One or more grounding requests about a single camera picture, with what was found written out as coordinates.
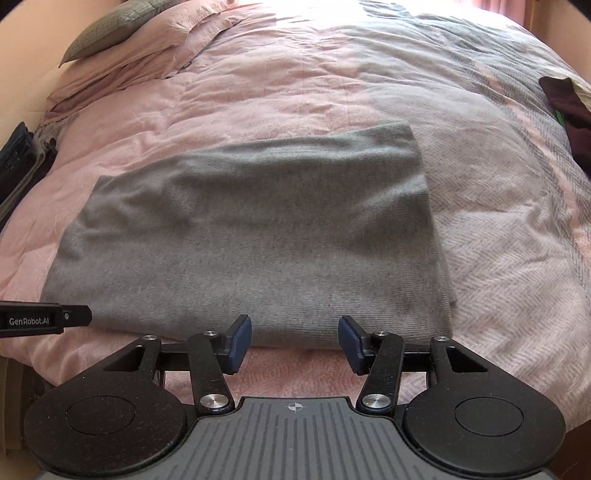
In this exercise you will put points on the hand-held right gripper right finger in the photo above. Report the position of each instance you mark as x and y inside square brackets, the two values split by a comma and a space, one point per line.
[349, 344]

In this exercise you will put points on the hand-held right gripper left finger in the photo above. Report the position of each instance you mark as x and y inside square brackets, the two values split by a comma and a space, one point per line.
[240, 344]

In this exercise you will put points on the grey sweater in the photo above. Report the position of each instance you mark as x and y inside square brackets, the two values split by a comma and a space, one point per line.
[254, 230]

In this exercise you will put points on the folded dark blue jeans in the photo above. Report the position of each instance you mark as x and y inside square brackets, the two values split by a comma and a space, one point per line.
[16, 150]

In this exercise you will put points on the grey patterned blanket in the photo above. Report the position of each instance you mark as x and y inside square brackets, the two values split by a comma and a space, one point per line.
[485, 161]

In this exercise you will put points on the pink pillow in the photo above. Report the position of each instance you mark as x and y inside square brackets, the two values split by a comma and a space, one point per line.
[161, 41]
[87, 99]

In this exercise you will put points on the pink duvet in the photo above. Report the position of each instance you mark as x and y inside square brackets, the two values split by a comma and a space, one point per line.
[207, 115]

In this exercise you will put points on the grey ribbed pillow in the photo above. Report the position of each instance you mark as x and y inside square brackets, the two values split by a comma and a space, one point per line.
[106, 30]

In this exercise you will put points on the dark maroon cloth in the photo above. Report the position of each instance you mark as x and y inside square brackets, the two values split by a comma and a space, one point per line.
[570, 110]

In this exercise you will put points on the pink curtain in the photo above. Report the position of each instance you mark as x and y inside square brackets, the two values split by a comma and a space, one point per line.
[508, 5]

